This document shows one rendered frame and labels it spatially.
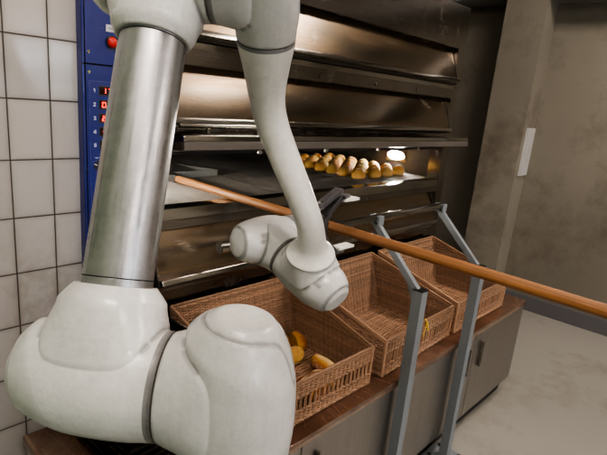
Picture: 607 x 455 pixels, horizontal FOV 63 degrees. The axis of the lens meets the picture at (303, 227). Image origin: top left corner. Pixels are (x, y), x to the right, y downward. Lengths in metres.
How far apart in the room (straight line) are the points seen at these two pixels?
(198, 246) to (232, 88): 0.55
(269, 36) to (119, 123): 0.27
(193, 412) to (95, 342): 0.16
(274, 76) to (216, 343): 0.46
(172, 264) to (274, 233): 0.68
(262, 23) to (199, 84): 0.88
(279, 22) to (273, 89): 0.12
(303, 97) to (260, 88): 1.11
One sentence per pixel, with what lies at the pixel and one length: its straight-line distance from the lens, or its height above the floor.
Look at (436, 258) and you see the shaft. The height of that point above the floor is 1.19.
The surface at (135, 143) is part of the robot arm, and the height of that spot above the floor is 1.48.
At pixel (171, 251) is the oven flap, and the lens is 1.71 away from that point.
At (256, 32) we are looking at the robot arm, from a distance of 0.84.
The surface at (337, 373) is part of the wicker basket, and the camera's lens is 1.72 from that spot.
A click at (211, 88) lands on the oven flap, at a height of 1.57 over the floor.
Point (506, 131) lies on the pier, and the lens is 4.24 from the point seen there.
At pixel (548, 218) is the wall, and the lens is 4.45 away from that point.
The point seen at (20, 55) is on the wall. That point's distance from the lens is 1.44.
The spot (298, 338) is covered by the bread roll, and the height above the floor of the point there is 0.65.
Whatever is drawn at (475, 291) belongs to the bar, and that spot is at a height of 0.84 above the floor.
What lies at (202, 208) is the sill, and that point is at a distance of 1.73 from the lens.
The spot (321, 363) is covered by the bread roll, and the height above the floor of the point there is 0.64.
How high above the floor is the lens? 1.57
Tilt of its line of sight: 15 degrees down
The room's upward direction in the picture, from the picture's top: 5 degrees clockwise
